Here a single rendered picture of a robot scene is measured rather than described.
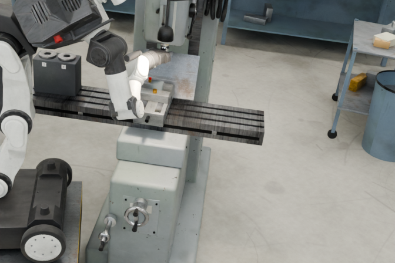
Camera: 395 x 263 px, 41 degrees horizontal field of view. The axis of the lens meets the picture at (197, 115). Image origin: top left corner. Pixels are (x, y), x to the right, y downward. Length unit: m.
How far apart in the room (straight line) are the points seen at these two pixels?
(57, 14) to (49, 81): 0.81
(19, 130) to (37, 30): 0.50
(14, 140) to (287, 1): 5.00
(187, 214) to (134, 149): 0.74
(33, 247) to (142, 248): 0.56
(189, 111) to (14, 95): 0.90
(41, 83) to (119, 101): 0.74
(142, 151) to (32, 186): 0.59
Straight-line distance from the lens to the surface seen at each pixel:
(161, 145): 2.59
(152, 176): 2.57
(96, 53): 2.12
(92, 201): 3.58
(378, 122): 4.43
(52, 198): 2.67
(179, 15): 2.46
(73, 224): 2.81
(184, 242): 3.02
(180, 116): 2.69
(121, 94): 2.19
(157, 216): 2.62
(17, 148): 2.47
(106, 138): 4.21
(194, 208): 3.26
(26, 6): 2.15
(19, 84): 2.33
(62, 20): 2.07
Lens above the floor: 2.26
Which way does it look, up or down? 29 degrees down
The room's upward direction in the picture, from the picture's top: 7 degrees clockwise
